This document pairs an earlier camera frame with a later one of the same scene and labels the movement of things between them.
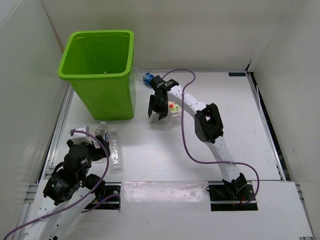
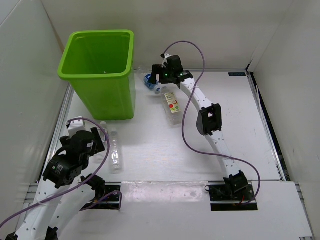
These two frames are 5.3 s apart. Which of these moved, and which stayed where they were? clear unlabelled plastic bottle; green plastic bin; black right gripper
Moved: black right gripper
Stayed: green plastic bin; clear unlabelled plastic bottle
